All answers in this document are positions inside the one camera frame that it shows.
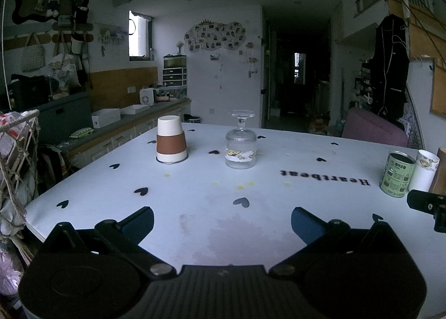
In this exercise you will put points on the pale tote bag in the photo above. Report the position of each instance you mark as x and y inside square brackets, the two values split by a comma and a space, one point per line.
[33, 57]

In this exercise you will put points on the pink plastic bag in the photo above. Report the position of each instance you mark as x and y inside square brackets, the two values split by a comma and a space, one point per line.
[9, 272]

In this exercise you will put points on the green tin can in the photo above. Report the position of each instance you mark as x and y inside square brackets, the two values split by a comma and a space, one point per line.
[397, 174]

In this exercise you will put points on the cluttered storage shelf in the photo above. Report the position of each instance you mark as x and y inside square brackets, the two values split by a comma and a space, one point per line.
[362, 84]

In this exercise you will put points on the cork board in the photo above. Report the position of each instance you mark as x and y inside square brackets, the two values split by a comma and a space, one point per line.
[439, 89]

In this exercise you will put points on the glass fish tank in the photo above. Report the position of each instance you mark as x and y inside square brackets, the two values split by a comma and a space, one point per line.
[175, 61]

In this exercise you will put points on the black hanging bag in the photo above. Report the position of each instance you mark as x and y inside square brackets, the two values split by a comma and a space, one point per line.
[81, 26]

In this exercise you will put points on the small white appliance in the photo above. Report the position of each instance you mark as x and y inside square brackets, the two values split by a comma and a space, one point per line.
[146, 96]

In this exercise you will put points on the black coat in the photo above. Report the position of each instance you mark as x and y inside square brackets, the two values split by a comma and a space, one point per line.
[388, 68]

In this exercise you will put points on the pink chair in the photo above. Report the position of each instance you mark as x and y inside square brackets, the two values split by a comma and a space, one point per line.
[372, 129]

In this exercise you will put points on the white printed paper cup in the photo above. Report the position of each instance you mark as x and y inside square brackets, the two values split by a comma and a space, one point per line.
[423, 174]

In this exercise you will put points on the cloud shaped photo board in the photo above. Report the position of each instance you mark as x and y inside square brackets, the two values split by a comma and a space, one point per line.
[214, 36]

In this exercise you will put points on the green patterned pouch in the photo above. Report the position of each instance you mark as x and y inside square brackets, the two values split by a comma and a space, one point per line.
[82, 133]

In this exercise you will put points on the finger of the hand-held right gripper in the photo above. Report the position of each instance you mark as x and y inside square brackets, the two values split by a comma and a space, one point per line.
[427, 202]

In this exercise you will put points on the brown wooden block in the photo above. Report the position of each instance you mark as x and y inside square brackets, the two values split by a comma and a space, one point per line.
[440, 169]

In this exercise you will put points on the black bin with white rim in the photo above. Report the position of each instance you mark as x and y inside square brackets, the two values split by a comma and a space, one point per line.
[192, 118]

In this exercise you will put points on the white heart print tablecloth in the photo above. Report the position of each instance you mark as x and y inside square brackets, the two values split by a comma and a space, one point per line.
[209, 200]

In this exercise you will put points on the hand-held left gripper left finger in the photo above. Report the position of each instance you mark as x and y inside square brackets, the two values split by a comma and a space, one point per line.
[137, 224]

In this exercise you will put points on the white cardboard box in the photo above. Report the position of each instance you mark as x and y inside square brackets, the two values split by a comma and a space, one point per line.
[105, 118]

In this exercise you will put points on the flat white tray box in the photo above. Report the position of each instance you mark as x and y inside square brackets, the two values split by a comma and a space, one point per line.
[135, 109]

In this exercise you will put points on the white and brown cup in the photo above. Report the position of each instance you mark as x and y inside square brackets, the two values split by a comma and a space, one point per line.
[171, 143]

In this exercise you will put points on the black and white drawer organizer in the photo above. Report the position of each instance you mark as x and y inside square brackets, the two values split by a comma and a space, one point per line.
[175, 77]

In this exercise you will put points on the window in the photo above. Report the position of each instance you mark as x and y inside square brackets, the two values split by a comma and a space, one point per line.
[138, 35]

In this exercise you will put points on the black storage case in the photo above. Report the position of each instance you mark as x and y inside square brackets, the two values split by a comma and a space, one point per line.
[28, 91]

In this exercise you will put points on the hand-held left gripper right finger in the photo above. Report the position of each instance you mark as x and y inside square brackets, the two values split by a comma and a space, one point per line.
[306, 225]

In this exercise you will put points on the teal chest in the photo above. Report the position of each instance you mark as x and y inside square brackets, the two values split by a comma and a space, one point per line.
[66, 117]

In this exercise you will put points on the printed cloth bag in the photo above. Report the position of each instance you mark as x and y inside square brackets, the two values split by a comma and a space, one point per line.
[62, 73]

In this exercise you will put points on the clear glass goblet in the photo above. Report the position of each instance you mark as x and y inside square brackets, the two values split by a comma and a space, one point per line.
[241, 146]

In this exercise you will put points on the long low cabinet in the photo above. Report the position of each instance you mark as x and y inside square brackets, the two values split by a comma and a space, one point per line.
[132, 131]

